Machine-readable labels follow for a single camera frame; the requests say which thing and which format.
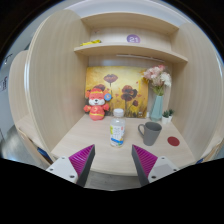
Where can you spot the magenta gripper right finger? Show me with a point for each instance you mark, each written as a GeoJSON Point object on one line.
{"type": "Point", "coordinates": [151, 168]}

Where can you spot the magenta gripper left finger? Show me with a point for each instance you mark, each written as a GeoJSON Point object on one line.
{"type": "Point", "coordinates": [76, 167]}

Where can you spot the clear plastic water bottle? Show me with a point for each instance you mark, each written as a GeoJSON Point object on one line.
{"type": "Point", "coordinates": [117, 128]}

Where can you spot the red round coaster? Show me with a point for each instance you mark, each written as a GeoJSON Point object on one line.
{"type": "Point", "coordinates": [173, 141]}

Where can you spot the grey ceramic mug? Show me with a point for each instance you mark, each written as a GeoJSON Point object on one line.
{"type": "Point", "coordinates": [149, 132]}

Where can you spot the small potted succulent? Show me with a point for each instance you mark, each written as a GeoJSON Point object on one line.
{"type": "Point", "coordinates": [167, 116]}

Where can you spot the teal flower vase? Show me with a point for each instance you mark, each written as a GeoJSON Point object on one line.
{"type": "Point", "coordinates": [157, 108]}

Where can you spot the red plush mascot toy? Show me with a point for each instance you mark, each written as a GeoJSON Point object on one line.
{"type": "Point", "coordinates": [97, 104]}

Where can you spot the poppy flower painting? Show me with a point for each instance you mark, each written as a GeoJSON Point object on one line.
{"type": "Point", "coordinates": [125, 84]}

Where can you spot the pink white flower bouquet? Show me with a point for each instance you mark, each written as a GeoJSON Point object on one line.
{"type": "Point", "coordinates": [159, 77]}

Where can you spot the light wood shelf unit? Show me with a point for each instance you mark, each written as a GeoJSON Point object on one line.
{"type": "Point", "coordinates": [46, 87]}

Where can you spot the yellow object on shelf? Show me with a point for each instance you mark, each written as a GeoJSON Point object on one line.
{"type": "Point", "coordinates": [90, 42]}

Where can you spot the purple number sticker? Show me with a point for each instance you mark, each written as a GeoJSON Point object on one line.
{"type": "Point", "coordinates": [133, 38]}

